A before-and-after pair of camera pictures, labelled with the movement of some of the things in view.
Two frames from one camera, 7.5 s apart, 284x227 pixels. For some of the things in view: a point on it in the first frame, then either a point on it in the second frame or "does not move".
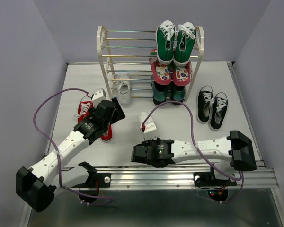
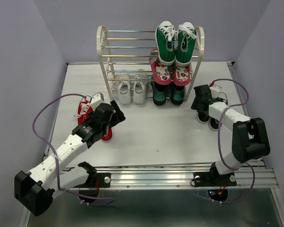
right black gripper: x=147 y=142 → x=194 y=105
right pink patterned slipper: x=181 y=74 does not move
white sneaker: x=124 y=89 does not move
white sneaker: x=142 y=117 → x=140 y=78
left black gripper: x=118 y=114 does not move
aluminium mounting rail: x=189 y=177 does not move
